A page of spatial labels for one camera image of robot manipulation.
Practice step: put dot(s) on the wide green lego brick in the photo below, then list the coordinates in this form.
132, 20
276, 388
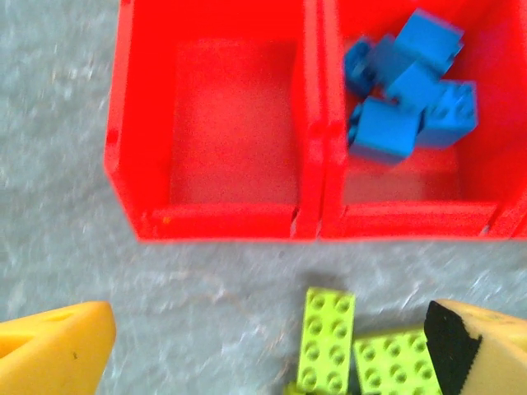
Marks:
395, 362

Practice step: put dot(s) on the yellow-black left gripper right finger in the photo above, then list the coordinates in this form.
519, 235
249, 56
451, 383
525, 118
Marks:
490, 358

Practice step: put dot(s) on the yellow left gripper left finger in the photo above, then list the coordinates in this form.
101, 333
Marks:
49, 349

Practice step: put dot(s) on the narrow green lego brick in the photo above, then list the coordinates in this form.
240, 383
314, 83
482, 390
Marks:
327, 337

